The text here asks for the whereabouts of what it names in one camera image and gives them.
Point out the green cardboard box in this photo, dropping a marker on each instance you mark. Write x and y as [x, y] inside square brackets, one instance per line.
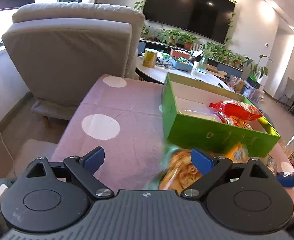
[189, 121]

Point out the white round coffee table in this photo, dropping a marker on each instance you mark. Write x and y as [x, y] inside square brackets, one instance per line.
[158, 74]

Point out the red chip bag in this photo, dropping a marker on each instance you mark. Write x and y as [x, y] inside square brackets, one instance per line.
[236, 113]

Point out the glass vase with plant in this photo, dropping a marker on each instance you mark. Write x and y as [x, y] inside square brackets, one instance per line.
[208, 51]

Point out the beige sofa armchair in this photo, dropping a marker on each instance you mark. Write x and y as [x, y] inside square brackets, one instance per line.
[61, 49]

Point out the yellow tin can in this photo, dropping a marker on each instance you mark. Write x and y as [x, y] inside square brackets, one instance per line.
[150, 57]

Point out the blue snack tray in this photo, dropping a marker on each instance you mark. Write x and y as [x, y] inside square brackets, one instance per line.
[181, 63]

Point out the dark tv cabinet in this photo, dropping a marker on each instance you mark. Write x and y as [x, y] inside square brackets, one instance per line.
[163, 47]

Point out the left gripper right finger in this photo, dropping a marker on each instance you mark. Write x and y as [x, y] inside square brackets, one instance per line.
[213, 172]

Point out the pink polka dot tablecloth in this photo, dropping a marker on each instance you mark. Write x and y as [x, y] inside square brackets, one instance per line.
[124, 117]

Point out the black wall television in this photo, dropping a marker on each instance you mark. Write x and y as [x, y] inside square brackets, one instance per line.
[209, 18]

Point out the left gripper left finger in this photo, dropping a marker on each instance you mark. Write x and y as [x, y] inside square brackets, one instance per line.
[82, 170]

